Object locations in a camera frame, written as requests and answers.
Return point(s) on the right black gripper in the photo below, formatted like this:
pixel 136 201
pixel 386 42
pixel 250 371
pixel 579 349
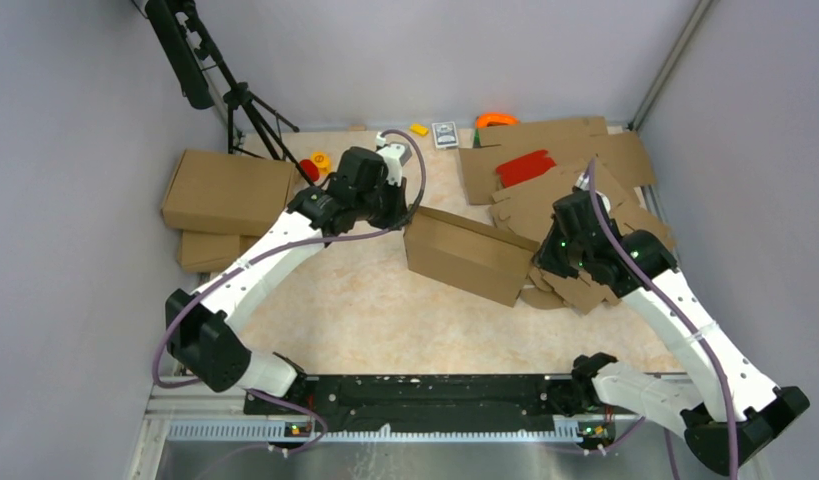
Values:
pixel 545 259

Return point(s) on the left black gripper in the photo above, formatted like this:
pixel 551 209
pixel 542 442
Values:
pixel 399 195

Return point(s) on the brown cardboard box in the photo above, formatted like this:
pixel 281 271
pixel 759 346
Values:
pixel 468 255
pixel 217 193

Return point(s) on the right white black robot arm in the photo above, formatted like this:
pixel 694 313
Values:
pixel 731 410

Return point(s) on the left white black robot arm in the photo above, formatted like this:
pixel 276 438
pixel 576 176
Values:
pixel 203 327

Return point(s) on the folded brown cardboard box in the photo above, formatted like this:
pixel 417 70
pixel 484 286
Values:
pixel 217 193

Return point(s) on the lower folded cardboard box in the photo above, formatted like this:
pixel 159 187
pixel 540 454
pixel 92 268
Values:
pixel 207 253

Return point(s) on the red yellow toy spool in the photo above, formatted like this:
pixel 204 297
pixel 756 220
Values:
pixel 317 166

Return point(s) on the small yellow block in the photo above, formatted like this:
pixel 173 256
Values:
pixel 419 129

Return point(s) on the red plastic sheet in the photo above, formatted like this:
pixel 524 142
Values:
pixel 524 168

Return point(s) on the stack of flat cardboard sheets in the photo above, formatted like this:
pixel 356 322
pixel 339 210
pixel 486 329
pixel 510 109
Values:
pixel 623 168

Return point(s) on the blue playing card deck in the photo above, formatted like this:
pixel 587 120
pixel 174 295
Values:
pixel 445 135

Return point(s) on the orange plastic ring toy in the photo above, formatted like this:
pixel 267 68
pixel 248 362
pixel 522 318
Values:
pixel 492 119

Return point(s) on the black camera tripod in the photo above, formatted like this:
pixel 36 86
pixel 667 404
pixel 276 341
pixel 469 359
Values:
pixel 207 81

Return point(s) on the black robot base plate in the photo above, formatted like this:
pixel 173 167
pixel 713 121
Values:
pixel 482 403

